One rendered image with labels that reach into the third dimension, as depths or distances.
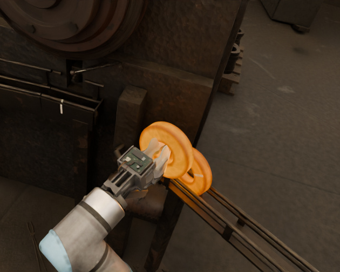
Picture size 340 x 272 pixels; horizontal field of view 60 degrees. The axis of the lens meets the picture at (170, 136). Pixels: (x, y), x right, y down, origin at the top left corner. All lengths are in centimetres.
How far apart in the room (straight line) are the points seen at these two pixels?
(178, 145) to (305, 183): 160
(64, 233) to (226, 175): 146
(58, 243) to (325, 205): 181
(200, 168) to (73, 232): 39
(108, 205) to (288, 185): 164
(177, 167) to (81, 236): 29
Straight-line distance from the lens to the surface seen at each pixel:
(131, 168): 66
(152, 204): 105
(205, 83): 100
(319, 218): 208
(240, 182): 196
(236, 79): 269
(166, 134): 72
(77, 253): 63
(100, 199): 64
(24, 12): 90
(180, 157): 74
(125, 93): 99
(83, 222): 63
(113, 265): 68
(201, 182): 87
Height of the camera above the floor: 137
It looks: 41 degrees down
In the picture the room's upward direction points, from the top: 15 degrees clockwise
